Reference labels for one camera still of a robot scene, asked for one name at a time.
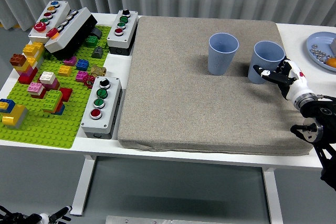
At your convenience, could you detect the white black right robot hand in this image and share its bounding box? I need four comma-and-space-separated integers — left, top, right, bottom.
253, 58, 312, 102

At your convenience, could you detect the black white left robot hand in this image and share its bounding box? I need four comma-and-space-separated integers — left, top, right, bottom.
0, 205, 73, 224

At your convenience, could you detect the blue ribbed plastic cup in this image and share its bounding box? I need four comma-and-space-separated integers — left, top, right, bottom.
208, 33, 239, 76
247, 40, 286, 85

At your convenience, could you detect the white table leg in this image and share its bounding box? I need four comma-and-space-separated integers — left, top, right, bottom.
70, 155, 97, 216
261, 167, 284, 224

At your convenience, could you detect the blue plate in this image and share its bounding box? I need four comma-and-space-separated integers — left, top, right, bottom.
306, 31, 336, 72

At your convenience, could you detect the green studded building baseplate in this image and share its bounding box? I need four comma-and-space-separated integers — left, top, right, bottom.
0, 24, 112, 150

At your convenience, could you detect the grey building brick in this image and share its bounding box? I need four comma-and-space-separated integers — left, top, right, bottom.
9, 108, 29, 130

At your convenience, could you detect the blue building brick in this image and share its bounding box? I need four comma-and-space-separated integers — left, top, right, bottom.
76, 59, 90, 71
54, 102, 66, 116
0, 98, 16, 112

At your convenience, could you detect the large yellow building brick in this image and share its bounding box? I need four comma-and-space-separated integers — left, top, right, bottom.
1, 104, 27, 126

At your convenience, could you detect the grey-brown fabric mat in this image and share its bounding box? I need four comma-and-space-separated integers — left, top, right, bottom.
117, 15, 314, 156

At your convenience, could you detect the green building brick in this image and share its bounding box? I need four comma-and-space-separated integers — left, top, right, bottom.
85, 35, 99, 48
41, 89, 64, 111

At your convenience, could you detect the grey four-button control box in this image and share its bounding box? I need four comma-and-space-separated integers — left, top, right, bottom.
80, 76, 123, 140
107, 9, 139, 56

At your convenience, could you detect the red building brick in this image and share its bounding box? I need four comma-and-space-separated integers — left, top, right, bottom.
30, 90, 47, 100
59, 87, 74, 102
17, 73, 38, 85

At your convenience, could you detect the magenta building brick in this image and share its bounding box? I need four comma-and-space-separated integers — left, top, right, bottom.
16, 66, 39, 78
63, 56, 77, 67
75, 70, 89, 82
41, 78, 61, 91

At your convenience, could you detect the pink building brick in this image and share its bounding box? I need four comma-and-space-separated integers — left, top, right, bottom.
27, 81, 44, 94

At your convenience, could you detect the white building brick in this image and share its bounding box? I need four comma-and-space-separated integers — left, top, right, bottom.
33, 50, 45, 69
39, 71, 57, 83

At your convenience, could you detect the brown building brick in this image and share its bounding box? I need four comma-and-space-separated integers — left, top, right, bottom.
9, 53, 27, 67

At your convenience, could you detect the dark grey sloped brick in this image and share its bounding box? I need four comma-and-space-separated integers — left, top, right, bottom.
91, 46, 104, 59

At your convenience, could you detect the grey control box black base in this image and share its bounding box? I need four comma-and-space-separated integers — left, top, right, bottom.
44, 7, 98, 60

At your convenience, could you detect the black curved building piece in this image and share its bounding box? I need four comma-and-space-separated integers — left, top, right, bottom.
89, 28, 103, 39

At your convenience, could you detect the white five-button control box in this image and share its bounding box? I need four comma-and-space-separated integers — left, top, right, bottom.
28, 0, 71, 44

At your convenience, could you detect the brass valve with red handle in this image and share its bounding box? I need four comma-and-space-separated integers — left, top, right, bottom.
83, 64, 107, 88

